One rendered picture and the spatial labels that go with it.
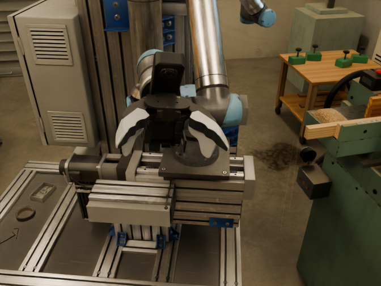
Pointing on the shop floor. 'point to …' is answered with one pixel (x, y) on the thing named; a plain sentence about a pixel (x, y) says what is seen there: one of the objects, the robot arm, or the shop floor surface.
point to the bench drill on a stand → (322, 34)
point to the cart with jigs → (317, 79)
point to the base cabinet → (342, 234)
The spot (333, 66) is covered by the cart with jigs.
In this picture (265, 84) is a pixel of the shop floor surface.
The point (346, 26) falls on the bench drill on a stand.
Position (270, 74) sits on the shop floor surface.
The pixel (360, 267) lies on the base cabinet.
